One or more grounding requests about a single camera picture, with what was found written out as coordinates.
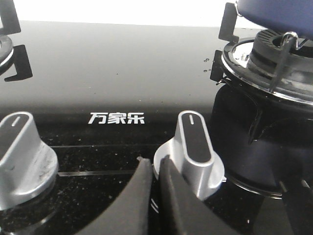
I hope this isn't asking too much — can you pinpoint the left gas burner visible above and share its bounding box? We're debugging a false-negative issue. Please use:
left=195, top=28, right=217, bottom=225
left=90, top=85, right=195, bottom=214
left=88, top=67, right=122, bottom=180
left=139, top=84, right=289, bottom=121
left=0, top=35, right=14, bottom=67

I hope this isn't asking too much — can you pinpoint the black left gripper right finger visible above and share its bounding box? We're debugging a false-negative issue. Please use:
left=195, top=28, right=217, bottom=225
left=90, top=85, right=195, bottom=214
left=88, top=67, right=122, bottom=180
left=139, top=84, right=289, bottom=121
left=159, top=156, right=237, bottom=235

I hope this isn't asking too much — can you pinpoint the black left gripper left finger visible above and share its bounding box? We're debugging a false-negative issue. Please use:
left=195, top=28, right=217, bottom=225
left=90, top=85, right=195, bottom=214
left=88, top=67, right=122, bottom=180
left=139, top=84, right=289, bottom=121
left=78, top=158, right=153, bottom=235

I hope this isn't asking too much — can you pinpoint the silver stove knob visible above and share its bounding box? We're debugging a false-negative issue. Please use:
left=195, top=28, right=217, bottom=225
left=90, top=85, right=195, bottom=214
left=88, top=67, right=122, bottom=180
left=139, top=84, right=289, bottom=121
left=153, top=110, right=225, bottom=201
left=0, top=112, right=58, bottom=211

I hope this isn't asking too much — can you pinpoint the silver right stove knob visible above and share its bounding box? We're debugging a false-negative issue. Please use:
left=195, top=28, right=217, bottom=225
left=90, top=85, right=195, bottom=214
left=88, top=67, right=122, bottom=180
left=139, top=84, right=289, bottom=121
left=153, top=110, right=225, bottom=201

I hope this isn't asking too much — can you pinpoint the dark blue pot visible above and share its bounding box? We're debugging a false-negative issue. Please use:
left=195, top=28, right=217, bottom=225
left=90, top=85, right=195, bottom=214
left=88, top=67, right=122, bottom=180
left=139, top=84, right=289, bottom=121
left=237, top=0, right=313, bottom=40

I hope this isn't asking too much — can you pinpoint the black glass gas stove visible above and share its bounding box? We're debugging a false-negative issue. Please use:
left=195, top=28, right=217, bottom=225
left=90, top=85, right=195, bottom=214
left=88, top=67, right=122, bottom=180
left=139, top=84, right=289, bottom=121
left=0, top=22, right=313, bottom=235

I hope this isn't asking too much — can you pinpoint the black right pot support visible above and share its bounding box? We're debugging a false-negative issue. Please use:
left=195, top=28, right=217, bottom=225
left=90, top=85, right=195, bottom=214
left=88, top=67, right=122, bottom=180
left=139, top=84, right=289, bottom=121
left=211, top=1, right=309, bottom=96

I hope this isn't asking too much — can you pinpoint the black right gas burner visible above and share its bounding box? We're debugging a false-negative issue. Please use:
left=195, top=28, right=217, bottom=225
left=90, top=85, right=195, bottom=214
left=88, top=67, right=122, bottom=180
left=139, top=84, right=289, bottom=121
left=222, top=29, right=313, bottom=105

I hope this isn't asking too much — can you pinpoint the silver left stove knob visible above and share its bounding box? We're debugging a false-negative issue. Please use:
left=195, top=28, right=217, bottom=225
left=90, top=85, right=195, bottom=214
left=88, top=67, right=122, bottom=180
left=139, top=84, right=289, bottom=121
left=0, top=112, right=58, bottom=211

